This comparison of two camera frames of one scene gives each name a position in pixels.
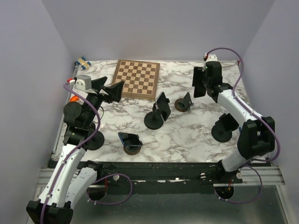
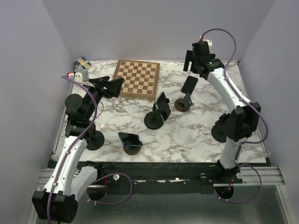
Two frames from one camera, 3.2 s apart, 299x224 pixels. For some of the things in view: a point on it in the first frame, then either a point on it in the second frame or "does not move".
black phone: x=163 y=106 does not move
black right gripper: x=203 y=69 to x=188 y=58
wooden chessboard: x=140 y=79 does not move
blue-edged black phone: x=129 y=139 does not move
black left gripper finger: x=97 y=83 does not move
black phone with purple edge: x=199 y=82 to x=189 y=84
